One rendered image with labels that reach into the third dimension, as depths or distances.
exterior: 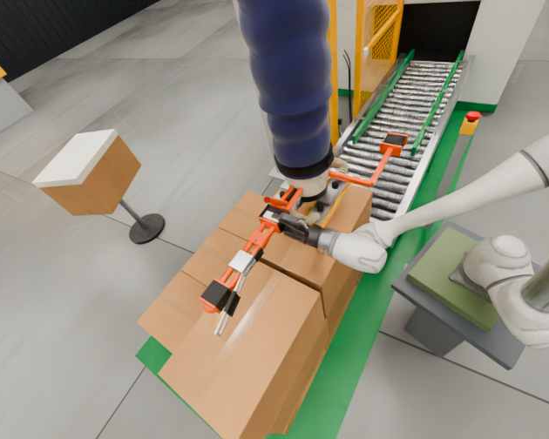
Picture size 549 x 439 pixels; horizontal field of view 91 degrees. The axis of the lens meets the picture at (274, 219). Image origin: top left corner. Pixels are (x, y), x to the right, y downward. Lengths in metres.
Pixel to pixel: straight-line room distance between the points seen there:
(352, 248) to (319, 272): 0.38
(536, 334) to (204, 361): 1.13
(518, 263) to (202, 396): 1.21
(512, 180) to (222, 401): 1.08
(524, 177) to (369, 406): 1.59
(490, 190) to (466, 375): 1.54
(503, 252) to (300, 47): 0.97
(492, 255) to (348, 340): 1.16
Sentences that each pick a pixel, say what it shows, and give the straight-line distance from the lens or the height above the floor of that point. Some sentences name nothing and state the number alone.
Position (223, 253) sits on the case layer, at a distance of 1.88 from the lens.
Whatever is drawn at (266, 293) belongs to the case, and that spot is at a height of 0.94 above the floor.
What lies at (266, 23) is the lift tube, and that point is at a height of 1.83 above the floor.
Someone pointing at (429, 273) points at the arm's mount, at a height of 0.80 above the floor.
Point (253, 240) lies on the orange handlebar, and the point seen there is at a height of 1.26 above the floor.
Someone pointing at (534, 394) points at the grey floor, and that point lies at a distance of 2.30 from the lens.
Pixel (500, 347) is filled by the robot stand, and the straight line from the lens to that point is 1.46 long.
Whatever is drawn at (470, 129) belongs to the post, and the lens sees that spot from 1.93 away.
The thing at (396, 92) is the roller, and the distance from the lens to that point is 3.16.
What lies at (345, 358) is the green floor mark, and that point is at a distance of 2.07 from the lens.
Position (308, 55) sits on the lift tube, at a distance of 0.80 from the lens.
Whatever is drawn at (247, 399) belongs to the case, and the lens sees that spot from 1.13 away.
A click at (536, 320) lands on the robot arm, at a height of 1.05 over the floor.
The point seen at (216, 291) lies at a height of 1.27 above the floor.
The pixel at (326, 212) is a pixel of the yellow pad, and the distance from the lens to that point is 1.15.
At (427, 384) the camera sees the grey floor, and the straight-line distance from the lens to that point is 2.11.
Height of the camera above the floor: 2.03
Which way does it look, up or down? 50 degrees down
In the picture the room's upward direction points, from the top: 18 degrees counter-clockwise
